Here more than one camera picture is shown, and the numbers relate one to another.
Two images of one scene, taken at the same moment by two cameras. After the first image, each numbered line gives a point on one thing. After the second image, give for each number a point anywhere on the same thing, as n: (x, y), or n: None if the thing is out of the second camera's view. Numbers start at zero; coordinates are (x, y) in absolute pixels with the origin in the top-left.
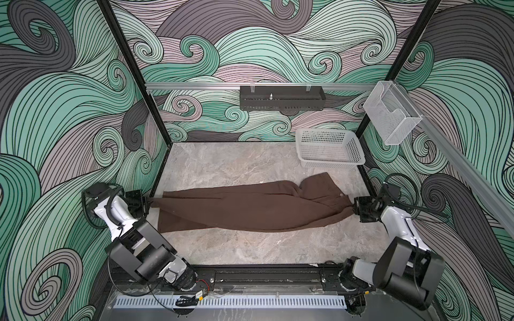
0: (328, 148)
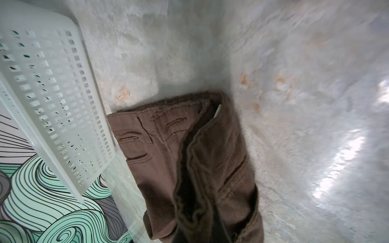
0: (45, 73)
